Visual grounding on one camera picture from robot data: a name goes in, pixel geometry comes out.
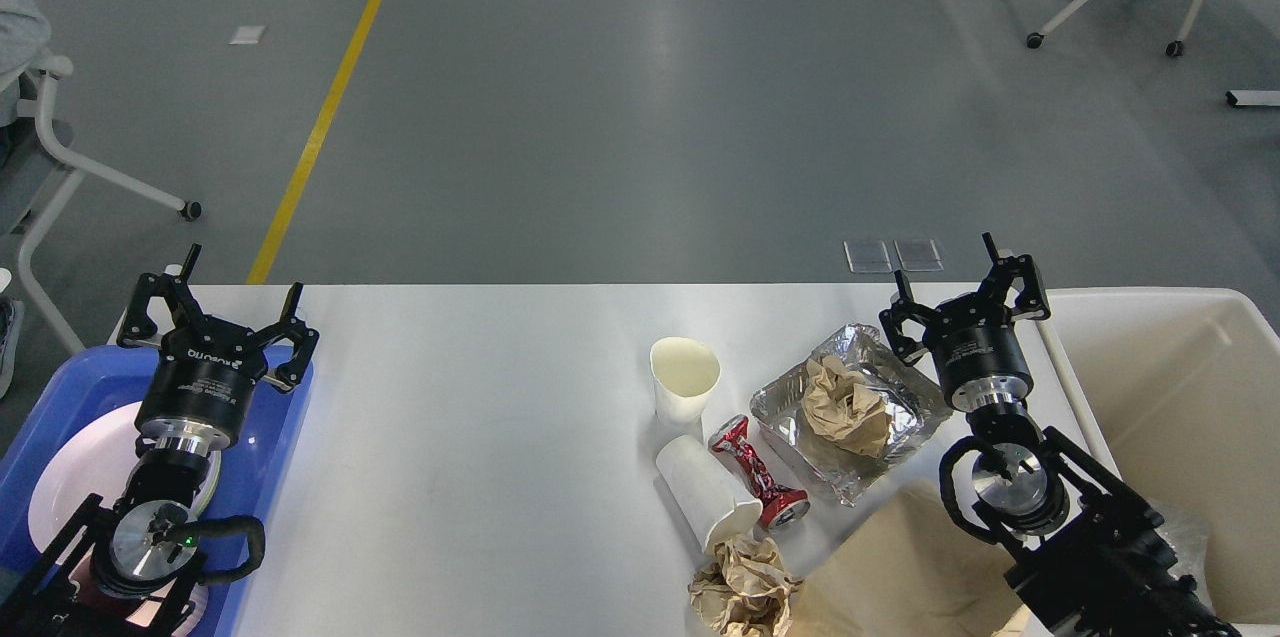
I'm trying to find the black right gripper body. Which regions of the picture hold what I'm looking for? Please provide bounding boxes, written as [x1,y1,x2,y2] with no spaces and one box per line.
[925,292,1034,412]

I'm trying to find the lying white paper cup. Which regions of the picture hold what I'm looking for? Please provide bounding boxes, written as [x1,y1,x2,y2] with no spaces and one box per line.
[655,435,763,555]

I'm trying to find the clear floor plate left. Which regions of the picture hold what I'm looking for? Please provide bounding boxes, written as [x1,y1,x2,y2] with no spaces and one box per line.
[844,239,893,274]

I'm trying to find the brown paper sheet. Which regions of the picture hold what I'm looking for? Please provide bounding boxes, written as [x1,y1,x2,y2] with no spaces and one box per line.
[787,478,1030,636]

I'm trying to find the clear floor plate right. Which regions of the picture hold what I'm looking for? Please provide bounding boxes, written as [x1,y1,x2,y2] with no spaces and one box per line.
[893,239,945,272]

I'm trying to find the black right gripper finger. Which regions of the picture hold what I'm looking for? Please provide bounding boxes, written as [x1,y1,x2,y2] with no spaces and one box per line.
[975,233,1051,322]
[879,271,943,365]

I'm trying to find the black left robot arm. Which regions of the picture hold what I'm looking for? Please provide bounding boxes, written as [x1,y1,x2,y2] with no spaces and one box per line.
[3,246,320,636]

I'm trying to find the crumpled brown paper ball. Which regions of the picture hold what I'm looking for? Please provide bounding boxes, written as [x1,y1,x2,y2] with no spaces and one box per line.
[687,535,803,636]

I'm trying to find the crushed red soda can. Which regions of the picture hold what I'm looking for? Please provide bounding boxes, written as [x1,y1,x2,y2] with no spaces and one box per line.
[707,413,812,532]

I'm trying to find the pink plate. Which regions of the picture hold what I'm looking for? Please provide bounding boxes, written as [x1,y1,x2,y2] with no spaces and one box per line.
[26,400,141,551]

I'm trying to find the clear floor plate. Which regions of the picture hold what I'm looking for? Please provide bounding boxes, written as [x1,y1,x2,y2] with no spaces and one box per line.
[844,239,893,274]
[893,239,945,272]

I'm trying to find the light green plate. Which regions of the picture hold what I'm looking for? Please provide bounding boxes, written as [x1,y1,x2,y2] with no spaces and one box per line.
[192,452,221,518]

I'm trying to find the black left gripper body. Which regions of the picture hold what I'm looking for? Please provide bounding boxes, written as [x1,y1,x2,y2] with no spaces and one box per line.
[134,338,268,453]

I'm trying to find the blue plastic tray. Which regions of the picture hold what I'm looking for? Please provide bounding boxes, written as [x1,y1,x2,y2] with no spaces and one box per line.
[1,345,310,594]

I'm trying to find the upright white paper cup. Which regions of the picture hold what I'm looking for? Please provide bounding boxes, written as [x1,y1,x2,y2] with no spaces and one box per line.
[649,336,721,426]

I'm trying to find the pink ribbed mug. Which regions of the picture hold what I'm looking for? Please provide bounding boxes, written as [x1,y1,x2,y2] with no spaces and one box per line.
[69,558,209,636]

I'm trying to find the white bar base right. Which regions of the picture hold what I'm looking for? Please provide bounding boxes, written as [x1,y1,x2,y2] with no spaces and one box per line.
[1225,90,1280,107]

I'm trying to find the beige plastic bin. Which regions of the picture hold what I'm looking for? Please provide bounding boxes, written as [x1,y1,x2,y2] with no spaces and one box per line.
[1041,287,1279,636]

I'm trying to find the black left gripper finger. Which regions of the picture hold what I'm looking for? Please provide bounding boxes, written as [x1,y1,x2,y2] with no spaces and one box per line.
[250,281,320,391]
[116,243,211,352]

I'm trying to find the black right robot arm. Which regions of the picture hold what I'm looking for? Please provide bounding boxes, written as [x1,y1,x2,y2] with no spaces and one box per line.
[879,233,1236,636]

